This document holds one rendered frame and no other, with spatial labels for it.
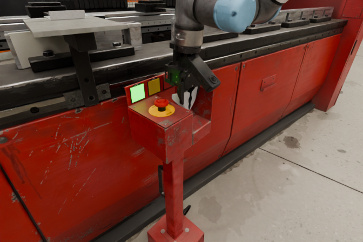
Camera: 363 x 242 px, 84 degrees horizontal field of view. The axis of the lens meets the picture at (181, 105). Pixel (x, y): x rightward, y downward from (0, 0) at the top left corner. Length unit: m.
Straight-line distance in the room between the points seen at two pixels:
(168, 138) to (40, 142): 0.36
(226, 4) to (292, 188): 1.28
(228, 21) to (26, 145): 0.59
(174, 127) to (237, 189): 0.95
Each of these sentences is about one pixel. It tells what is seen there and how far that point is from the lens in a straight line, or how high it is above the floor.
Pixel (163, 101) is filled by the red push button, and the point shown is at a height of 0.81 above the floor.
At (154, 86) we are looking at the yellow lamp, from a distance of 0.62.
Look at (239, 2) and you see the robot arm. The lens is 0.42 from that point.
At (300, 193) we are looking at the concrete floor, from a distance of 1.51.
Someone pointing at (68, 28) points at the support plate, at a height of 1.00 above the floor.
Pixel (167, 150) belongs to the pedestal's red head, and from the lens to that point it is 0.53.
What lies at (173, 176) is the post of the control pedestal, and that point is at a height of 0.51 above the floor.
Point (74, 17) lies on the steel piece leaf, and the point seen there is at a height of 1.01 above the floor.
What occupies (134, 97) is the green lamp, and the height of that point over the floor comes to 0.80.
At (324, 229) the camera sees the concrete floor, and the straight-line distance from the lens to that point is 1.42.
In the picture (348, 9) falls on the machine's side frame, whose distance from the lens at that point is 2.35.
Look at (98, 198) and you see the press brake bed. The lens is 0.90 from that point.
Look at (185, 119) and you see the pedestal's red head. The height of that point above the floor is 0.77.
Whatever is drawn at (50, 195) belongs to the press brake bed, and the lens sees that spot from 0.81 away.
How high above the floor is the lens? 1.06
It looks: 29 degrees down
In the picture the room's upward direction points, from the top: straight up
